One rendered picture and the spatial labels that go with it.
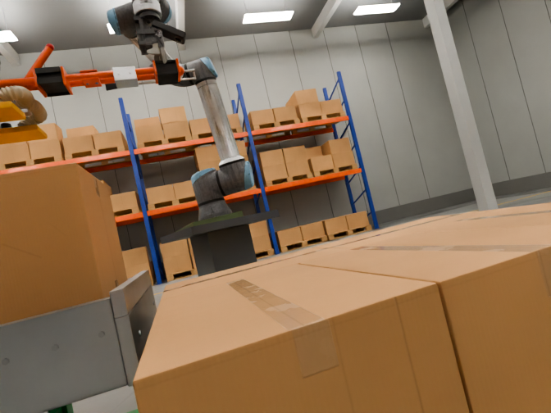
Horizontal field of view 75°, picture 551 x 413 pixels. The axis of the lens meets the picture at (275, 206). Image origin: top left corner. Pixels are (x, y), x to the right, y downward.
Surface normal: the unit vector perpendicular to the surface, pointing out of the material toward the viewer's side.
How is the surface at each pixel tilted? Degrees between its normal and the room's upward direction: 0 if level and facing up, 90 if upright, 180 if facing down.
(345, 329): 90
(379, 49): 90
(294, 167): 90
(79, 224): 90
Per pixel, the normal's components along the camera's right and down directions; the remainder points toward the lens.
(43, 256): 0.24, -0.11
